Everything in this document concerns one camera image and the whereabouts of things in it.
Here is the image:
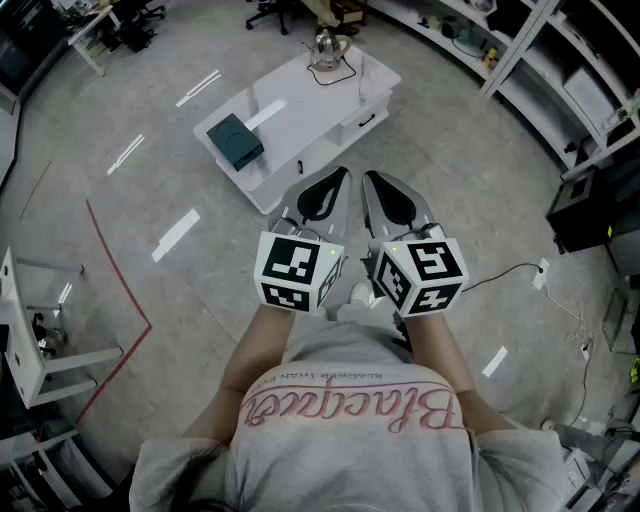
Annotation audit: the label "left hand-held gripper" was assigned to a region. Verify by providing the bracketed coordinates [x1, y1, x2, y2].
[253, 166, 351, 315]

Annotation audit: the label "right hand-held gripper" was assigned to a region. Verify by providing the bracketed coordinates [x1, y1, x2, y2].
[360, 170, 469, 319]

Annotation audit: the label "steel electric kettle beige handle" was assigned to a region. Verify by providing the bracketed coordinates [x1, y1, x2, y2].
[302, 27, 354, 69]

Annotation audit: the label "person's right forearm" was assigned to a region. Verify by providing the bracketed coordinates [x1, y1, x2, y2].
[402, 312, 516, 431]

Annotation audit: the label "person's left forearm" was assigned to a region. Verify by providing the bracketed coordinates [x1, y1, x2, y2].
[182, 301, 297, 449]

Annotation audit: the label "black office chair base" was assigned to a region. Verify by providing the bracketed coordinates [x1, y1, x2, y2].
[244, 0, 291, 36]

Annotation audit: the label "person's white shoe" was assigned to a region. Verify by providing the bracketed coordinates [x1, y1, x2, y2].
[348, 282, 375, 307]

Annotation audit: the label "person's light trousers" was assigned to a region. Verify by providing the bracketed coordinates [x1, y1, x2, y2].
[324, 297, 401, 331]

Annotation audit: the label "white power strip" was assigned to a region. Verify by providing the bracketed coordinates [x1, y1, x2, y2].
[531, 257, 551, 291]

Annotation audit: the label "dark teal box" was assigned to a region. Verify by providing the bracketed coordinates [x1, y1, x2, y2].
[205, 113, 265, 172]

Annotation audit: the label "white low coffee table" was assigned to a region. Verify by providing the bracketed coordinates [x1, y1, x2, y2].
[193, 43, 403, 216]

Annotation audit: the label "dark equipment cabinet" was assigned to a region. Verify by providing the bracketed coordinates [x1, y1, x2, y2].
[544, 167, 640, 256]

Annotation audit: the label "red floor tape line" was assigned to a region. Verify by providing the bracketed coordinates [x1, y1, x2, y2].
[74, 199, 154, 426]

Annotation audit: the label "person's grey printed shirt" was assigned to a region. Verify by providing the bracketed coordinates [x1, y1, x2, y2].
[130, 319, 569, 512]

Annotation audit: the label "white shelving unit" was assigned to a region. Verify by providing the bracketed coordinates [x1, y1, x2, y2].
[379, 0, 640, 181]

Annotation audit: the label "white side table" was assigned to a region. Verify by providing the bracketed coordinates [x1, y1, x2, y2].
[0, 245, 124, 409]

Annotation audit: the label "white desk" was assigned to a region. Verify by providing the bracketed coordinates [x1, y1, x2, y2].
[67, 4, 121, 79]

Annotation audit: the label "black floor cable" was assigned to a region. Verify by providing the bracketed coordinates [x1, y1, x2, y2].
[460, 262, 546, 294]

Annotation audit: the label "black power cord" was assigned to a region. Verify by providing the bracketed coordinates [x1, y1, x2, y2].
[306, 54, 358, 87]

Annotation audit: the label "white wire rack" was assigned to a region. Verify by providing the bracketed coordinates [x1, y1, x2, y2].
[0, 427, 119, 512]

